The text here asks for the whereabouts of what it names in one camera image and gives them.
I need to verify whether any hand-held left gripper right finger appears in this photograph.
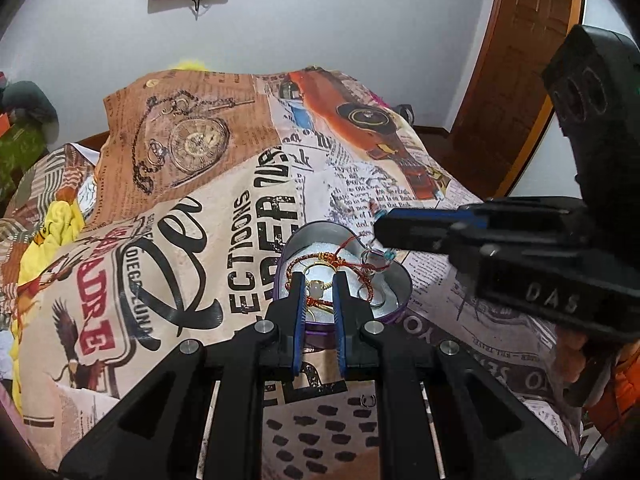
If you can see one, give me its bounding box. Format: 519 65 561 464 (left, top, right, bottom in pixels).
332 271 586 480

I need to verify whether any yellow cloth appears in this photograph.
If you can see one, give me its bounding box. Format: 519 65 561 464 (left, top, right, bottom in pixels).
12 199 83 401

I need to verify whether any dark green jacket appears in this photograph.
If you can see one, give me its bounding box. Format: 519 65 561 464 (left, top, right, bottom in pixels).
0 80 60 133

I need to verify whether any newspaper print blanket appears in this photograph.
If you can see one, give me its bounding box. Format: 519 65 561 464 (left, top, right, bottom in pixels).
10 65 583 476

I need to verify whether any silver ring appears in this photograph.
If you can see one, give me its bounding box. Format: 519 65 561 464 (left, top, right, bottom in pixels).
367 287 396 311

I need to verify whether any patchwork print quilt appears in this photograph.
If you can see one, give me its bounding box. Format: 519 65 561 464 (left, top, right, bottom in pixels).
0 142 103 241

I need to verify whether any purple heart-shaped tin box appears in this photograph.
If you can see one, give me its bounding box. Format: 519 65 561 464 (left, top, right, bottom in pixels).
276 221 414 337

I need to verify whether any red cord bracelet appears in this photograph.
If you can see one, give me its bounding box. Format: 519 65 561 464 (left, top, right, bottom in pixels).
286 237 383 311

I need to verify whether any person's right forearm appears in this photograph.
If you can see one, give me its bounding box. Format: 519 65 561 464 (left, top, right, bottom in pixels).
582 340 640 466

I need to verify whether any brown wooden door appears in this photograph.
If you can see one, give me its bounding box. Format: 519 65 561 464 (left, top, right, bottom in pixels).
447 0 586 198

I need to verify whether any person's right hand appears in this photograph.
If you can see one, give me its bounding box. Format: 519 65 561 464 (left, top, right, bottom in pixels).
552 329 591 388

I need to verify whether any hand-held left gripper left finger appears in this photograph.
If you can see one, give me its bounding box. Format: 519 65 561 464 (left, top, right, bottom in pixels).
57 271 307 480

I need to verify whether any gold bracelet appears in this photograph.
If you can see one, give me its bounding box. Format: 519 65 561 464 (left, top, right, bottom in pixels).
300 254 341 323

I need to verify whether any green patterned cloth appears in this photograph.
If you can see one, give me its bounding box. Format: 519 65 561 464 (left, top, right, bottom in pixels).
0 117 51 201

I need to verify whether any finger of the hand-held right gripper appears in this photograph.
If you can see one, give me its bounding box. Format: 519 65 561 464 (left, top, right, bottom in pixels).
374 219 502 282
384 199 587 234

